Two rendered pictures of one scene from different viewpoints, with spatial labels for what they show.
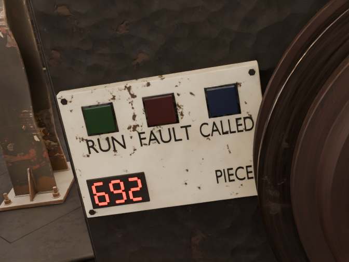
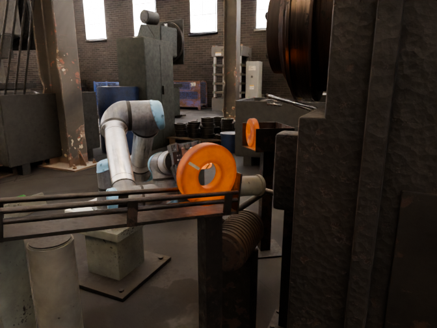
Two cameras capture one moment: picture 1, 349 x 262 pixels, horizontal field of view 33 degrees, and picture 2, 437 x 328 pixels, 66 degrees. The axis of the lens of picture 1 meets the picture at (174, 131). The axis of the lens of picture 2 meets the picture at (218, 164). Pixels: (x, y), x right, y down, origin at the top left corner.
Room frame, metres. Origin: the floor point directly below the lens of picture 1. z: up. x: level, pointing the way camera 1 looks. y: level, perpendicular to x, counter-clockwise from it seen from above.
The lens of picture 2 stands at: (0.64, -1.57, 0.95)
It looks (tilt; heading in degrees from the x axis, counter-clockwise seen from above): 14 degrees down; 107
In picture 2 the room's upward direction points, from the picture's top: straight up
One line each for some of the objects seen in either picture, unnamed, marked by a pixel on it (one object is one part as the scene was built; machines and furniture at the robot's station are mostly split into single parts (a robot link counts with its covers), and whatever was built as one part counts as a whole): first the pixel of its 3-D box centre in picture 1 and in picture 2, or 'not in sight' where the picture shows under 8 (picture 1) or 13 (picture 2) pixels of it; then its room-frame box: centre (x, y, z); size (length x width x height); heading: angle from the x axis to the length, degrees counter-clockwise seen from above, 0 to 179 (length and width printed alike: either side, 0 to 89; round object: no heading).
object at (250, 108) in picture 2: not in sight; (285, 129); (0.23, 2.50, 0.39); 1.03 x 0.83 x 0.79; 177
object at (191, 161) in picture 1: (168, 143); not in sight; (0.73, 0.01, 1.15); 0.26 x 0.02 x 0.18; 83
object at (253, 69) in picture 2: not in sight; (238, 79); (-2.11, 9.52, 1.03); 1.54 x 0.94 x 2.05; 173
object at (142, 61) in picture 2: not in sight; (149, 95); (-1.79, 2.89, 0.75); 0.70 x 0.48 x 1.50; 83
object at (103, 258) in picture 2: not in sight; (115, 246); (-0.32, -0.23, 0.13); 0.40 x 0.40 x 0.26; 83
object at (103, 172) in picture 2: not in sight; (111, 172); (-0.31, -0.22, 0.52); 0.13 x 0.12 x 0.14; 39
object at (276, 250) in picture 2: not in sight; (264, 189); (0.36, 0.23, 0.36); 0.26 x 0.20 x 0.72; 118
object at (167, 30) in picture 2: not in sight; (160, 65); (-3.54, 6.82, 1.36); 1.37 x 1.16 x 2.71; 163
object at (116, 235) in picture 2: not in sight; (113, 219); (-0.32, -0.23, 0.28); 0.32 x 0.32 x 0.04; 83
